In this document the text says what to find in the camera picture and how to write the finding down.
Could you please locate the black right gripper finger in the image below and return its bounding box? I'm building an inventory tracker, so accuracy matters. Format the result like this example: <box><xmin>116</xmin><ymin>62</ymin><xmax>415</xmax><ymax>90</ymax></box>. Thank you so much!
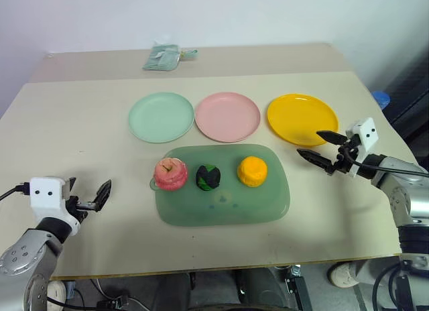
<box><xmin>316</xmin><ymin>130</ymin><xmax>348</xmax><ymax>145</ymax></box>
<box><xmin>296</xmin><ymin>148</ymin><xmax>333</xmax><ymax>173</ymax></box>

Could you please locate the translucent green rectangular tray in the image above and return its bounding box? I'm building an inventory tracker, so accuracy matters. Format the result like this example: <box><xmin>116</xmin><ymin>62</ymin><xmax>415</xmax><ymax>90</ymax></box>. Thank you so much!
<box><xmin>148</xmin><ymin>143</ymin><xmax>292</xmax><ymax>227</ymax></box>

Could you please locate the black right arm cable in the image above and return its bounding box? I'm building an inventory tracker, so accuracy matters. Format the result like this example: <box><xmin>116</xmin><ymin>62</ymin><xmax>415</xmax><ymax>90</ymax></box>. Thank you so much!
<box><xmin>347</xmin><ymin>146</ymin><xmax>429</xmax><ymax>178</ymax></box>

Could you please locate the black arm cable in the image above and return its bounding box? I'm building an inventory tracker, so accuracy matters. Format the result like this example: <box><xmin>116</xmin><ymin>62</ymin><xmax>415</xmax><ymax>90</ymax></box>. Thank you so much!
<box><xmin>347</xmin><ymin>146</ymin><xmax>429</xmax><ymax>178</ymax></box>
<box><xmin>0</xmin><ymin>181</ymin><xmax>32</xmax><ymax>202</ymax></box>

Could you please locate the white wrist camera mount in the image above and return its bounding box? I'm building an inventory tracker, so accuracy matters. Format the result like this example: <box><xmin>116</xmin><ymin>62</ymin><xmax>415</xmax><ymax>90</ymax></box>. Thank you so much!
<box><xmin>345</xmin><ymin>117</ymin><xmax>379</xmax><ymax>178</ymax></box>
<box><xmin>29</xmin><ymin>176</ymin><xmax>80</xmax><ymax>237</ymax></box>

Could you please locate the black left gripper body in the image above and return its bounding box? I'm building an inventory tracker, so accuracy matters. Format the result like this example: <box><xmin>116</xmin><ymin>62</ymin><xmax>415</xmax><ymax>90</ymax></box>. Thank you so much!
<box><xmin>65</xmin><ymin>195</ymin><xmax>99</xmax><ymax>225</ymax></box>

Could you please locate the black metal table bracket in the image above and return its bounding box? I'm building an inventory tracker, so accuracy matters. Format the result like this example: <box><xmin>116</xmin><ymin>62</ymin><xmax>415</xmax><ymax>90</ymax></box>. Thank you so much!
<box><xmin>284</xmin><ymin>263</ymin><xmax>313</xmax><ymax>311</ymax></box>

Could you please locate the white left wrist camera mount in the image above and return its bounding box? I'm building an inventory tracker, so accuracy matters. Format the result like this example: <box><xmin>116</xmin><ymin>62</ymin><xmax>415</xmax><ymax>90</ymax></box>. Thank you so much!
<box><xmin>29</xmin><ymin>176</ymin><xmax>80</xmax><ymax>237</ymax></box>

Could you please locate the pink toy apple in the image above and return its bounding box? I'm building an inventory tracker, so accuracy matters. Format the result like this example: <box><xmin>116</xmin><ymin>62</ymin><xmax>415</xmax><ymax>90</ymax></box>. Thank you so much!
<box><xmin>153</xmin><ymin>157</ymin><xmax>189</xmax><ymax>192</ymax></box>

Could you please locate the light green round plate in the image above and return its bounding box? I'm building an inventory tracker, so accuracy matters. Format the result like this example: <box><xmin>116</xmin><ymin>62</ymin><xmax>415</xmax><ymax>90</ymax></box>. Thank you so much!
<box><xmin>127</xmin><ymin>91</ymin><xmax>196</xmax><ymax>145</ymax></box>

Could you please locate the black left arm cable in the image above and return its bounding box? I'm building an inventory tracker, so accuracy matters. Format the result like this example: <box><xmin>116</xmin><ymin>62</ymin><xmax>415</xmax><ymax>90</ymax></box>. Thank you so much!
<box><xmin>0</xmin><ymin>181</ymin><xmax>32</xmax><ymax>202</ymax></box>

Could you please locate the dark green black toy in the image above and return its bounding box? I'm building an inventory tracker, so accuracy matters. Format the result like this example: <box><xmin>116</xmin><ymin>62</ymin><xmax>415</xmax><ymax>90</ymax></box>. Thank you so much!
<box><xmin>195</xmin><ymin>164</ymin><xmax>222</xmax><ymax>192</ymax></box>

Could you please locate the green plastic bag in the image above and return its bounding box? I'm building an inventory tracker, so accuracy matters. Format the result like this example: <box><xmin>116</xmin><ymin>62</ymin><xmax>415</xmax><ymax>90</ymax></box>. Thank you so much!
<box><xmin>141</xmin><ymin>42</ymin><xmax>199</xmax><ymax>72</ymax></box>

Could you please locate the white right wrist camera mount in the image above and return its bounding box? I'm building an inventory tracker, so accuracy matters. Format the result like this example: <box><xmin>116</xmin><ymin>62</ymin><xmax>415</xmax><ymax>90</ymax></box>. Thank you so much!
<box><xmin>345</xmin><ymin>117</ymin><xmax>379</xmax><ymax>178</ymax></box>

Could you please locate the white round object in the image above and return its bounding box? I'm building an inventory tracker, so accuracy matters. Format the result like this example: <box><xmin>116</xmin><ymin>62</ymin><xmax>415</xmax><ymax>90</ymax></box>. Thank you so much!
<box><xmin>46</xmin><ymin>279</ymin><xmax>67</xmax><ymax>304</ymax></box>

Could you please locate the small black box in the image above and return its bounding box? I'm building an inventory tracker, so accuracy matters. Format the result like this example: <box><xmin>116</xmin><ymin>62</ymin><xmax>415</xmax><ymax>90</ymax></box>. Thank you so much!
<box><xmin>96</xmin><ymin>296</ymin><xmax>130</xmax><ymax>311</ymax></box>

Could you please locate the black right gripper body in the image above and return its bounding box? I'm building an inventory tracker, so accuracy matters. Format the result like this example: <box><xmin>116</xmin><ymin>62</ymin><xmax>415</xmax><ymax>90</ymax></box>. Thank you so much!
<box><xmin>325</xmin><ymin>137</ymin><xmax>363</xmax><ymax>176</ymax></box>

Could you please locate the pink round plate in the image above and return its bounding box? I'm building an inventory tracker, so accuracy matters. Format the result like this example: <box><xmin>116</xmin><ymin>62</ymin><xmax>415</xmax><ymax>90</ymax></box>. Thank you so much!
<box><xmin>194</xmin><ymin>91</ymin><xmax>262</xmax><ymax>144</ymax></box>

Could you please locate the orange yellow toy fruit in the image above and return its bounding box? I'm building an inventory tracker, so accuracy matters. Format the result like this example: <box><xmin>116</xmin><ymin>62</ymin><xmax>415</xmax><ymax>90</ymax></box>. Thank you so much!
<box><xmin>237</xmin><ymin>155</ymin><xmax>269</xmax><ymax>188</ymax></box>

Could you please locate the yellow round plate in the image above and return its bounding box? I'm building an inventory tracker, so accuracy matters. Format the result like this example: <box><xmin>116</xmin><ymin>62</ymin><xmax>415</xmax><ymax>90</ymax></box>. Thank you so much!
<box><xmin>266</xmin><ymin>93</ymin><xmax>340</xmax><ymax>148</ymax></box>

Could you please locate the white shoe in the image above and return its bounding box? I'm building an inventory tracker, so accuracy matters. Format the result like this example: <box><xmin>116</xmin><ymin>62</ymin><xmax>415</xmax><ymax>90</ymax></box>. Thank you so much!
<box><xmin>327</xmin><ymin>261</ymin><xmax>361</xmax><ymax>290</ymax></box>

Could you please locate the black ribbed object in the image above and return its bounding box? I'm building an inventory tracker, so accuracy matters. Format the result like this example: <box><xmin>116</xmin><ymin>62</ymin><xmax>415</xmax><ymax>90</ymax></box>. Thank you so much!
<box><xmin>381</xmin><ymin>51</ymin><xmax>429</xmax><ymax>141</ymax></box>

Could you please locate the blue round cap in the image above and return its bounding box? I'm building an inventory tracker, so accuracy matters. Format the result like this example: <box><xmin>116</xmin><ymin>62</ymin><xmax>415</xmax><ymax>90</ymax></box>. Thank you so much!
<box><xmin>371</xmin><ymin>90</ymin><xmax>391</xmax><ymax>109</ymax></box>

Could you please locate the gray trouser leg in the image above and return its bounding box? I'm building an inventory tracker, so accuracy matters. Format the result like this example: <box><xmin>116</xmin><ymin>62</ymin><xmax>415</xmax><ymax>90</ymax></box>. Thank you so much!
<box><xmin>353</xmin><ymin>258</ymin><xmax>403</xmax><ymax>287</ymax></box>

